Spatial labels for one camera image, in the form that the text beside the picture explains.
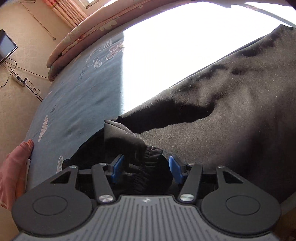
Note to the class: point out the white power strip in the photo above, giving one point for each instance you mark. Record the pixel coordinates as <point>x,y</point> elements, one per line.
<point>18,80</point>

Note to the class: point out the window with white frame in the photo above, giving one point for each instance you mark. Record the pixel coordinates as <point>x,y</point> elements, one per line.
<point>90,3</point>

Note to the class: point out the pink cloth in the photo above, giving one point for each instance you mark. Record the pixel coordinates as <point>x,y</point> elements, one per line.
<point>14,173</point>

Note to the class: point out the black flat screen monitor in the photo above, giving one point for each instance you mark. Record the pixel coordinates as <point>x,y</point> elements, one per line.
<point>7,46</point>

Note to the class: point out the blue floral bed sheet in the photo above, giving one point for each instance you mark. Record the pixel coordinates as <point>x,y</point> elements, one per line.
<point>135,62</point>

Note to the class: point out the pink floral quilt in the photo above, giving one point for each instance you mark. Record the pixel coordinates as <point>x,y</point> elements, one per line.
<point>97,25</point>

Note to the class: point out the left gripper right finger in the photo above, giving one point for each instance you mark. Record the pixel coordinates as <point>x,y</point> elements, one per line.
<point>177,168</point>

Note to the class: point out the black track pants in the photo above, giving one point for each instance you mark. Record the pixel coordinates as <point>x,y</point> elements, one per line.
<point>238,112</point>

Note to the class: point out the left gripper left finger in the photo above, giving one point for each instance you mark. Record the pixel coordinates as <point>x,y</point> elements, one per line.
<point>116,169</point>

